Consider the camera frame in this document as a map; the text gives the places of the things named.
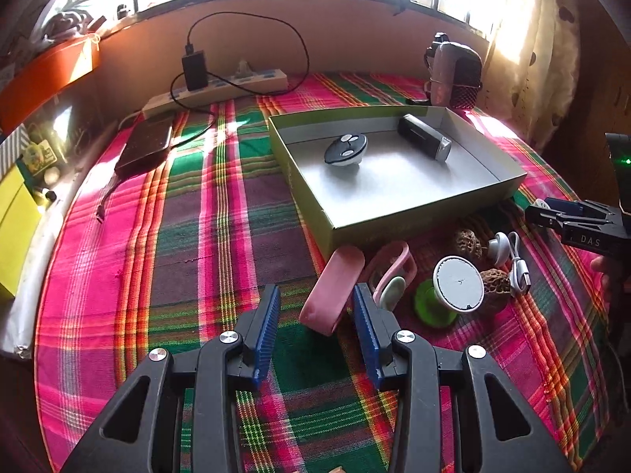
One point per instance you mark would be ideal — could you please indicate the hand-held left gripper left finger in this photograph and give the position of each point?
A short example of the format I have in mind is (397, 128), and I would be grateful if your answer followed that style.
(266, 335)

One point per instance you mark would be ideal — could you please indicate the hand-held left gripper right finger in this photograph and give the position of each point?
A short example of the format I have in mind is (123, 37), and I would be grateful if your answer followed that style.
(367, 335)

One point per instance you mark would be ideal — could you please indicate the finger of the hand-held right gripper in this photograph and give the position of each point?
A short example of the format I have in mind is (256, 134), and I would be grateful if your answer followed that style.
(567, 206)
(586, 236)

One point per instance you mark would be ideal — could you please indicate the pink oblong case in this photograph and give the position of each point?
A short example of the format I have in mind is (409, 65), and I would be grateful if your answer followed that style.
(328, 288)

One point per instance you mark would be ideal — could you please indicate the green white spool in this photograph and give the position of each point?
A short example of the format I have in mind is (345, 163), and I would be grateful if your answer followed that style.
(456, 283)

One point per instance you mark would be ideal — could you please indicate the brown walnut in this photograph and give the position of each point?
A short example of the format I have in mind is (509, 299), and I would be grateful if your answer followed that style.
(497, 289)
(468, 244)

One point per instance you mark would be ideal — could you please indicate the cardboard box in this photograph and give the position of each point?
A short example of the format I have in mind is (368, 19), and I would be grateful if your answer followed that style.
(394, 182)

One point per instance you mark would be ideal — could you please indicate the small white knob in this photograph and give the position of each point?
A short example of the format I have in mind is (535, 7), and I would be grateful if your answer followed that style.
(500, 247)

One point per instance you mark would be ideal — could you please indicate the wooden wardrobe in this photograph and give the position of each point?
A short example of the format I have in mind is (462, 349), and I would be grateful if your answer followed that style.
(604, 59)

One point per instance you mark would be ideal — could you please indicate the plaid blanket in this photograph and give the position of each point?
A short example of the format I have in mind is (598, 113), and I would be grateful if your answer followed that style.
(197, 236)

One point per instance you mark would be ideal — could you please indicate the spotted cream curtain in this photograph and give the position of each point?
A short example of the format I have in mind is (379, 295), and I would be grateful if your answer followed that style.
(537, 59)

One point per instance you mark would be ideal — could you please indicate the black and silver device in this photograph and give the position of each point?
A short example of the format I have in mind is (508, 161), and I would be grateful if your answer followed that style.
(424, 138)

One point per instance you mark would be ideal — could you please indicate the pink and black small bag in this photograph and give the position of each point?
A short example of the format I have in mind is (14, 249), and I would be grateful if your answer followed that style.
(456, 71)

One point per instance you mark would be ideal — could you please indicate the black and white key fob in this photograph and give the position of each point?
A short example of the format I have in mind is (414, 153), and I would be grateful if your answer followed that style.
(345, 150)

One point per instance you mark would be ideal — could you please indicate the black power bank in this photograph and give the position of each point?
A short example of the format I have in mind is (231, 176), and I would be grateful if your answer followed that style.
(145, 145)

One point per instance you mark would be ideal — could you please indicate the white power strip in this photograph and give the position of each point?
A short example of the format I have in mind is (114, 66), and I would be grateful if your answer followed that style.
(222, 89)

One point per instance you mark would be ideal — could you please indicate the white plug adapter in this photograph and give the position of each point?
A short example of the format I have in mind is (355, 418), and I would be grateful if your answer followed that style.
(242, 68)

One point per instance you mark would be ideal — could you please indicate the yellow box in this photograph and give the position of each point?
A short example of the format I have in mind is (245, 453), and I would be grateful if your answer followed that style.
(17, 226)

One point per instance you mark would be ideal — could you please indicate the black charger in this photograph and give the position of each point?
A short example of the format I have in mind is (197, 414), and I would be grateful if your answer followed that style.
(195, 71)

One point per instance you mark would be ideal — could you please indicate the green printed card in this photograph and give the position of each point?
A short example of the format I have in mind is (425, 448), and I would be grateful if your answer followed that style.
(38, 155)

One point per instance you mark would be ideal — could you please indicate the orange shelf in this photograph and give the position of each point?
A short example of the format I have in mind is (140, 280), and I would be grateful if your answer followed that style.
(49, 71)

